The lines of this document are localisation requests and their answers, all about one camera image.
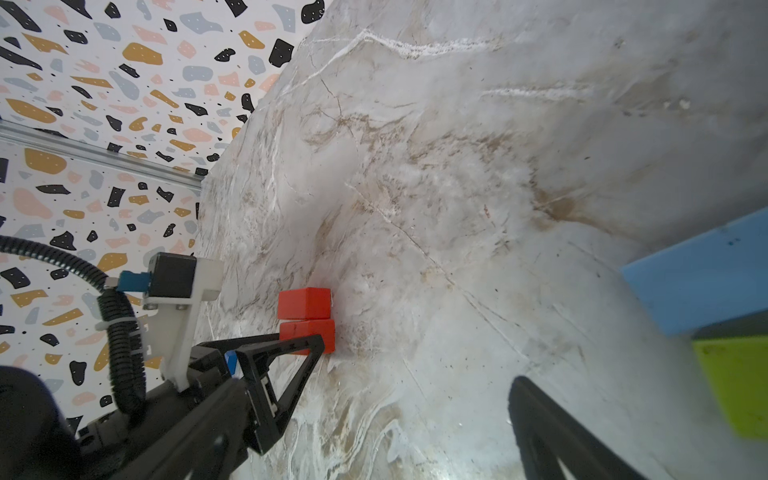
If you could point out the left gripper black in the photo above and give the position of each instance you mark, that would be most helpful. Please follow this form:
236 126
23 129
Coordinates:
199 433

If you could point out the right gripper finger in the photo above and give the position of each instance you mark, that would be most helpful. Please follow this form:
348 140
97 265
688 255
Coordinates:
551 441

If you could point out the red block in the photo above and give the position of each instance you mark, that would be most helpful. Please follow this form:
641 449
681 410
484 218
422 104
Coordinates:
325 328
305 304

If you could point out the light blue block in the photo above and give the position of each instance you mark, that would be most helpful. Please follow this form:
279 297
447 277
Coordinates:
717 276

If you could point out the left corner aluminium profile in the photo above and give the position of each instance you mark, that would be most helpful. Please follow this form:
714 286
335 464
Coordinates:
54 144

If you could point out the lime green block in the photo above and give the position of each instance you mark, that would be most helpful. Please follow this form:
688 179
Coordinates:
736 371

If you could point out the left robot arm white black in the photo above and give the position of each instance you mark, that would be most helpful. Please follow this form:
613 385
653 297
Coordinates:
37 441

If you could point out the small blue cube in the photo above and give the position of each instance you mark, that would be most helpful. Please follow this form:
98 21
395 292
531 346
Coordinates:
232 362

